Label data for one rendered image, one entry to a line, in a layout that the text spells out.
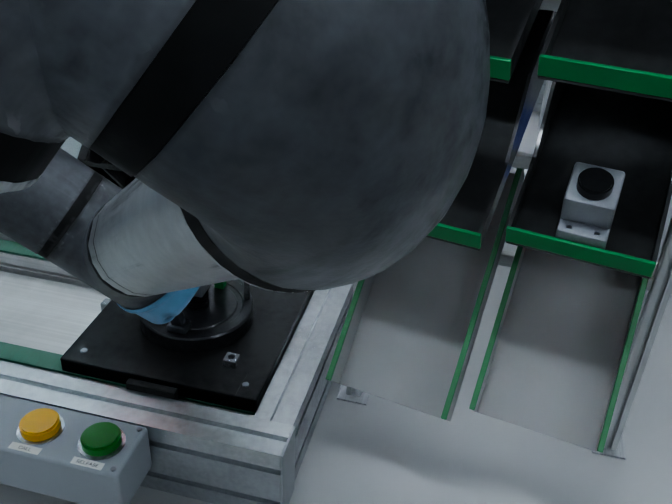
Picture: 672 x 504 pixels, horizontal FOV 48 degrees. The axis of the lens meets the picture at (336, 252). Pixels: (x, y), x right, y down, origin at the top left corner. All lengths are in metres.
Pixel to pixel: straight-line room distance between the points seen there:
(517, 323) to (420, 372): 0.12
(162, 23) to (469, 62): 0.08
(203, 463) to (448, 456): 0.30
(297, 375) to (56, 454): 0.27
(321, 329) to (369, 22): 0.80
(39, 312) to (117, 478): 0.37
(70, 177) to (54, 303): 0.56
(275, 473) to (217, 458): 0.07
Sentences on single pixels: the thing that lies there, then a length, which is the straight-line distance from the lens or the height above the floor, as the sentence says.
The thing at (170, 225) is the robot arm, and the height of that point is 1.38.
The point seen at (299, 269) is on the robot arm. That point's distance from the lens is 0.24.
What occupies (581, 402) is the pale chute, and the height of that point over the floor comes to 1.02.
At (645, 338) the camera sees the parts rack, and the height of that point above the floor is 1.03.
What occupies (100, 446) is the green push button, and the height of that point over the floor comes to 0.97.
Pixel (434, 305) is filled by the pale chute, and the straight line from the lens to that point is 0.82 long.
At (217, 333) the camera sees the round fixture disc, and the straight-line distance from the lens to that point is 0.90.
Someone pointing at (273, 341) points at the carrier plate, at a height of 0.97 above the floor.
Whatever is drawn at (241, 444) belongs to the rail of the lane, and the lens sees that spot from 0.81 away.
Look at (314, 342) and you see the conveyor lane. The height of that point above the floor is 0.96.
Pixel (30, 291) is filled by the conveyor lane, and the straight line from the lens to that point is 1.15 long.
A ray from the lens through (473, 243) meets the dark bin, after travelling 0.70.
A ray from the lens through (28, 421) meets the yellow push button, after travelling 0.86.
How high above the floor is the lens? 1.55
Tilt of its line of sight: 32 degrees down
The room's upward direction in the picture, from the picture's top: 3 degrees clockwise
